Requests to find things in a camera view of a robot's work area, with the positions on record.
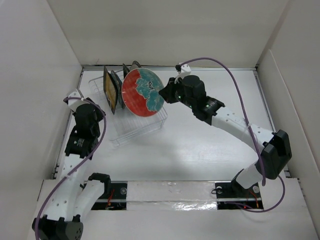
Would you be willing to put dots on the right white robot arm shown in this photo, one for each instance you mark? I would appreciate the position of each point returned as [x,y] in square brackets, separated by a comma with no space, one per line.
[273,148]

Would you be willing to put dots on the square black floral plate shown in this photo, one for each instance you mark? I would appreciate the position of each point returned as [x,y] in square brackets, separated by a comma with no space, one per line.
[119,84]

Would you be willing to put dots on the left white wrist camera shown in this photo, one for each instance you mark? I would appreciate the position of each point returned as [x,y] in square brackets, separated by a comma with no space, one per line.
[74,99]

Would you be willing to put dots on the round brown-rimmed beige plate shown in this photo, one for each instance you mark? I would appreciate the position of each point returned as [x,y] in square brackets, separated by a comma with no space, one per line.
[135,65]

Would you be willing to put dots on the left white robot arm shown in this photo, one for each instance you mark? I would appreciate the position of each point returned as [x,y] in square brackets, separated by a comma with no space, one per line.
[62,214]

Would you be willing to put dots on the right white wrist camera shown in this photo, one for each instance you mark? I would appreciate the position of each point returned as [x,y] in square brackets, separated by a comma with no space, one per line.
[183,71]

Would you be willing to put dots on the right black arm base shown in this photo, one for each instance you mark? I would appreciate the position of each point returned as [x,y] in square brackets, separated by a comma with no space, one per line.
[229,199]

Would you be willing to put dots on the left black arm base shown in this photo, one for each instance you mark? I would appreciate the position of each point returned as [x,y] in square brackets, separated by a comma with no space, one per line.
[116,200]

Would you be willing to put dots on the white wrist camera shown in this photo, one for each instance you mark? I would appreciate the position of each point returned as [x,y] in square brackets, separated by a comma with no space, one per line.
[74,99]
[183,71]

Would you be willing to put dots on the white wire dish rack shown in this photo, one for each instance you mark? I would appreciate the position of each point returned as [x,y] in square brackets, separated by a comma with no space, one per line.
[123,126]

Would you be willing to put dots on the round beige tree-pattern plate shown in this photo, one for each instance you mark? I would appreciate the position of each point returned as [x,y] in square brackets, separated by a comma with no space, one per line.
[125,70]

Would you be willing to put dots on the square black yellow plate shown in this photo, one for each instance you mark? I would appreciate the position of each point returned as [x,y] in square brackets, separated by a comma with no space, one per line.
[110,90]

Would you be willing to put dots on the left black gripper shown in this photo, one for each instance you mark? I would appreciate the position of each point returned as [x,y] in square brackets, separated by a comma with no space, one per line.
[100,114]

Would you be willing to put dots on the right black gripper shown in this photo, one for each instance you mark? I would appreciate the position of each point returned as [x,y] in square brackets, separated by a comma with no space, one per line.
[167,93]

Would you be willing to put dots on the round red teal floral plate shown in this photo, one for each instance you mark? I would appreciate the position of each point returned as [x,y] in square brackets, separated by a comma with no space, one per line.
[140,92]

